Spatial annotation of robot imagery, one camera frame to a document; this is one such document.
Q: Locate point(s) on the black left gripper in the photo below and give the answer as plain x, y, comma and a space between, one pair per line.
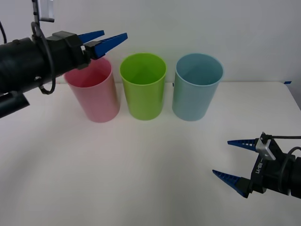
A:
68, 54

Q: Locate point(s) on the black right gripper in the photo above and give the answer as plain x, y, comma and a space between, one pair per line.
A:
270, 175

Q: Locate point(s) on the silver and black left arm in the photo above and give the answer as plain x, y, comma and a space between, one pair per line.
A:
18, 60

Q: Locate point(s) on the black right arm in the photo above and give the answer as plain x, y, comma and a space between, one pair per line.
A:
296, 176

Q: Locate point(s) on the pink plastic waste bin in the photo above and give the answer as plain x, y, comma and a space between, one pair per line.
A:
98, 101

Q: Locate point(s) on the green plastic waste bin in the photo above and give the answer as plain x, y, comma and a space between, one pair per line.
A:
144, 101

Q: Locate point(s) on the pale blue plastic waste bin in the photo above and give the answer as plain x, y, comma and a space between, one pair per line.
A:
191, 101

